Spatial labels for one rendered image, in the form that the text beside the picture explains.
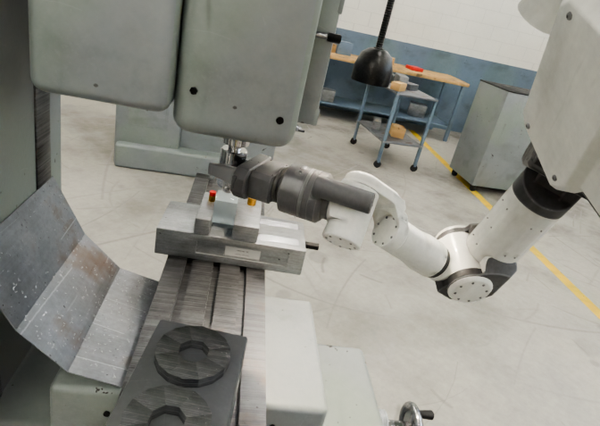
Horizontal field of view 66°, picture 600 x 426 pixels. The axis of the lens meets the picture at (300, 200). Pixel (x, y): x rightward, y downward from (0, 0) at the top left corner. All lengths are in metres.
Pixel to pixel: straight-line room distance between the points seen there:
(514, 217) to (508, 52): 7.51
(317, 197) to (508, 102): 4.44
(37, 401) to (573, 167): 0.99
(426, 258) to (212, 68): 0.48
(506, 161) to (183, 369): 4.94
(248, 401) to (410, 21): 7.10
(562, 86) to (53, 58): 0.62
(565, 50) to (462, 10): 7.35
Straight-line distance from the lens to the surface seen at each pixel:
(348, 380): 1.20
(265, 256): 1.10
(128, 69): 0.69
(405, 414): 1.33
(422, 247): 0.83
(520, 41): 8.34
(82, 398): 0.95
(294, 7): 0.68
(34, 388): 1.12
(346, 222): 0.73
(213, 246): 1.10
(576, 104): 0.53
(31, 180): 1.02
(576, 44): 0.52
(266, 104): 0.69
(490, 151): 5.19
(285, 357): 1.02
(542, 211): 0.80
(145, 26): 0.68
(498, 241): 0.84
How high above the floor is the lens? 1.54
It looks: 24 degrees down
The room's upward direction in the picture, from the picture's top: 13 degrees clockwise
